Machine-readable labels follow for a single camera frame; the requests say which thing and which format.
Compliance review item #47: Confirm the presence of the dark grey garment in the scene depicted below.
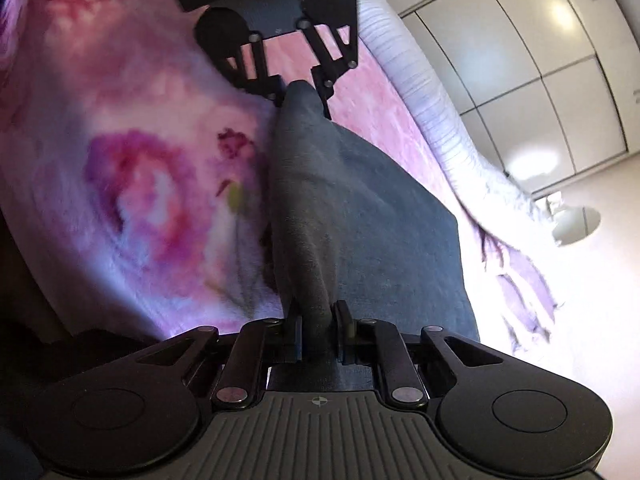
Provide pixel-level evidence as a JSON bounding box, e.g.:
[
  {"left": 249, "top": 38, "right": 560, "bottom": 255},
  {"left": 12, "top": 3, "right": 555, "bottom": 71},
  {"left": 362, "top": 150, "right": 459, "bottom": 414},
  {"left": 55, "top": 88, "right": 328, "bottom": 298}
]
[{"left": 259, "top": 79, "right": 482, "bottom": 394}]

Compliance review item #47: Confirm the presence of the pink floral bed blanket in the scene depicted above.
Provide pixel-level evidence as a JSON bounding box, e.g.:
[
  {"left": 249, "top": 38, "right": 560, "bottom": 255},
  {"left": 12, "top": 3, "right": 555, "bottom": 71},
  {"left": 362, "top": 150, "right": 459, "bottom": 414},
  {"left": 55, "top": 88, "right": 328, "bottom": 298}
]
[{"left": 1, "top": 0, "right": 556, "bottom": 352}]

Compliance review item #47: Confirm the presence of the white striped duvet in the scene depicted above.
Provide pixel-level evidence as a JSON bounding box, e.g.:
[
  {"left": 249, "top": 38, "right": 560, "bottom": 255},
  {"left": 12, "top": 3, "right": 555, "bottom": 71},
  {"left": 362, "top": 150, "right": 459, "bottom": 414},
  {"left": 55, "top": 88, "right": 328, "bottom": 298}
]
[{"left": 358, "top": 0, "right": 555, "bottom": 250}]

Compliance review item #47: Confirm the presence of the white wardrobe with doors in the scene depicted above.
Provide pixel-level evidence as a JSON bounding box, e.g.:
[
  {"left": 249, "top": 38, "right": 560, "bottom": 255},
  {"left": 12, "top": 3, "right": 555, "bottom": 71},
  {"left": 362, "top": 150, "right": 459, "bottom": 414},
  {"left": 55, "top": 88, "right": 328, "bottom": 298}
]
[{"left": 387, "top": 0, "right": 639, "bottom": 193}]

